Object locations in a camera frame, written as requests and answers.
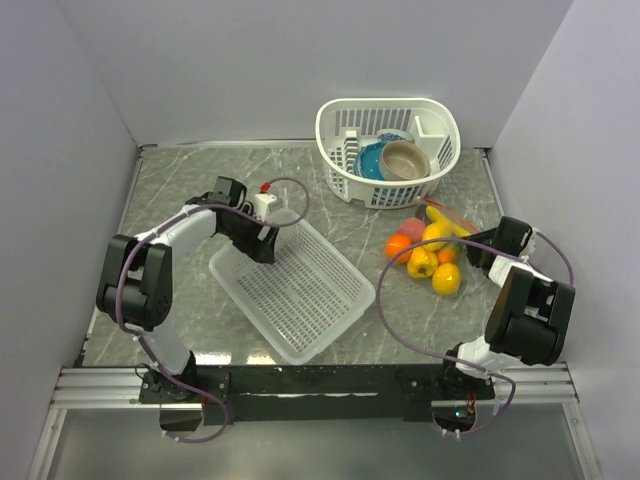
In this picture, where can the fake pink peach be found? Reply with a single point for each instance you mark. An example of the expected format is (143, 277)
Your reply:
(413, 228)

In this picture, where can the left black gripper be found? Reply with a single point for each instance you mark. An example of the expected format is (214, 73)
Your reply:
(258, 250)

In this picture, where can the white perforated tray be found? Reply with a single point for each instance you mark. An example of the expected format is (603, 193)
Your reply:
(302, 302)

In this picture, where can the beige ceramic bowl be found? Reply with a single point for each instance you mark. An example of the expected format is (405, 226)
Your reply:
(403, 161)

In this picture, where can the clear zip top bag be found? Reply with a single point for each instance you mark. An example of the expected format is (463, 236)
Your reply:
(433, 231)

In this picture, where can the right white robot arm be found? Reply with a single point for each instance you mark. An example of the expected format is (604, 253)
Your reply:
(529, 321)

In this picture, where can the aluminium frame rail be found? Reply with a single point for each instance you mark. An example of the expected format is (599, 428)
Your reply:
(119, 388)

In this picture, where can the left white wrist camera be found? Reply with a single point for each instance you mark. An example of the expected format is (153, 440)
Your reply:
(263, 201)

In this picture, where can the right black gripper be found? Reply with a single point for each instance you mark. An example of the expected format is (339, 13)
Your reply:
(472, 254)

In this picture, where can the blue patterned white dish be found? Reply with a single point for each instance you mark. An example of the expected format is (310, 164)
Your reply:
(390, 135)

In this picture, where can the fake yellow bell pepper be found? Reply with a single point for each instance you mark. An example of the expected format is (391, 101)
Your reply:
(422, 263)

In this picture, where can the fake yellow banana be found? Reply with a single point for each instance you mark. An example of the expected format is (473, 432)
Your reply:
(448, 227)

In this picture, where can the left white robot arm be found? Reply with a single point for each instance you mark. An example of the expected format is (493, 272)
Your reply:
(136, 284)

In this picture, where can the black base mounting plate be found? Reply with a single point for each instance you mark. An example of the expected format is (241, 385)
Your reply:
(249, 393)

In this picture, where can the fake green orange mango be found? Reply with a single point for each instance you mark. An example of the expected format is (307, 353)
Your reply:
(450, 253)

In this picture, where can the blue ceramic plate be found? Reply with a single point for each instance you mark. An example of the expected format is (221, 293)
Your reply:
(366, 164)

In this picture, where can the white dish rack basket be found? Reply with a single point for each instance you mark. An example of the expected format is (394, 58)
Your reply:
(344, 126)

